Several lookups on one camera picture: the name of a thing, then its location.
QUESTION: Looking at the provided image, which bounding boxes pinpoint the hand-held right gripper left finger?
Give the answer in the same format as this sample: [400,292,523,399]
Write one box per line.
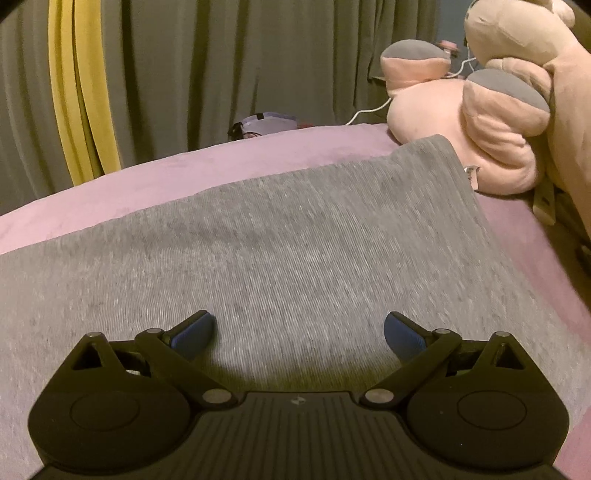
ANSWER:
[69,310,232,408]

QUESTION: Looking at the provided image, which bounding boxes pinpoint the yellow curtain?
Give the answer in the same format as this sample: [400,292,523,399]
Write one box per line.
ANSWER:
[47,0,123,185]

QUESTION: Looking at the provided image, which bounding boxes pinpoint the pink plush toy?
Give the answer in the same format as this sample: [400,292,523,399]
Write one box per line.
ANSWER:
[379,0,591,222]

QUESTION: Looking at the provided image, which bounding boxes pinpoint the grey pants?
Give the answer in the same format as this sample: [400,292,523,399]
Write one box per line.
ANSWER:
[0,134,589,480]

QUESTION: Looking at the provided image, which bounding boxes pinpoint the white cable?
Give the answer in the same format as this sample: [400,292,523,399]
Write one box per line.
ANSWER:
[346,44,476,126]

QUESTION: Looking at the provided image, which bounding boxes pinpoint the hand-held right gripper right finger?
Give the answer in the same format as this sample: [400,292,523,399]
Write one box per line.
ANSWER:
[362,311,528,408]

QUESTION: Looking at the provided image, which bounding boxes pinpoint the pink blanket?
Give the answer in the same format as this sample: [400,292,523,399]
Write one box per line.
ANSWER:
[0,122,591,480]

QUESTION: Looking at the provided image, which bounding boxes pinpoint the green curtain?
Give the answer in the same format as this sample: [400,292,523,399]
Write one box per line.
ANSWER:
[0,0,77,217]
[99,0,439,169]

